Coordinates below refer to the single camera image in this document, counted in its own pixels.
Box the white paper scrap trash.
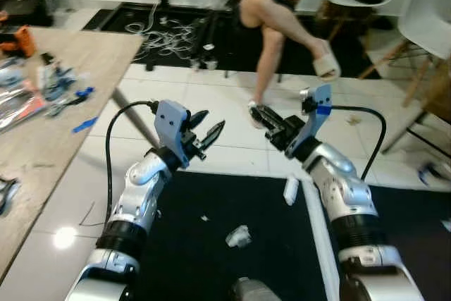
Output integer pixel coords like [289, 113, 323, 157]
[283, 176, 301, 207]

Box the crumpled white paper trash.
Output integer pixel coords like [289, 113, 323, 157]
[225, 225, 253, 249]

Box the beige slipper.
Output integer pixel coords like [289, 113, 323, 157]
[311, 39, 342, 80]

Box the seated person in blue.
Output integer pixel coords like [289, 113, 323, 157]
[223, 0, 342, 109]

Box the small blue clip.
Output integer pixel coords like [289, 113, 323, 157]
[71, 116, 100, 135]

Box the white chair with wooden legs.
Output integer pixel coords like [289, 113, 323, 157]
[358, 0, 451, 148]
[316, 0, 425, 42]

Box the blue and white parts pile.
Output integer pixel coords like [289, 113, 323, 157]
[37, 53, 97, 117]

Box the silver foil bag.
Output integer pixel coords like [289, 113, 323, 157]
[0, 84, 48, 134]

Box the orange power tool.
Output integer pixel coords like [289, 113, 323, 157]
[0, 25, 38, 59]

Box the grey tool at table edge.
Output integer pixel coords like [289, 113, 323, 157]
[0, 177, 21, 215]

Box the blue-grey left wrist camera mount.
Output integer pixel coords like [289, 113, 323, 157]
[153, 99, 192, 169]

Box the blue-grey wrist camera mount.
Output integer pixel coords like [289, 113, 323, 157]
[299, 83, 334, 149]
[153, 99, 192, 169]

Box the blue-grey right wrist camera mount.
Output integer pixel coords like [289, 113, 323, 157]
[299, 83, 334, 149]

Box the black floor mat with cables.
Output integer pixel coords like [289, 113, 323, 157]
[82, 1, 397, 81]

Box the white cable tangle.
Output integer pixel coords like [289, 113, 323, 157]
[124, 13, 206, 63]

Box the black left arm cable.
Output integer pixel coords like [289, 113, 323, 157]
[104, 101, 160, 226]

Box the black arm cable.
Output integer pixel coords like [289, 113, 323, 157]
[330, 105, 388, 181]
[104, 101, 160, 226]

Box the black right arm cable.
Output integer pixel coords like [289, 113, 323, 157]
[330, 105, 388, 181]

